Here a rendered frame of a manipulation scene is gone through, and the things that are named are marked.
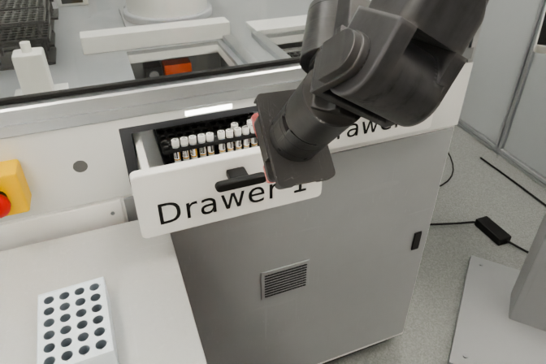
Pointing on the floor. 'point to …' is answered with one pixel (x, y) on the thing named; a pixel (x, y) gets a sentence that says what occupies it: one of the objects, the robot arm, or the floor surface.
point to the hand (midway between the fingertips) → (273, 159)
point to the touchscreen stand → (503, 310)
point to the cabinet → (296, 257)
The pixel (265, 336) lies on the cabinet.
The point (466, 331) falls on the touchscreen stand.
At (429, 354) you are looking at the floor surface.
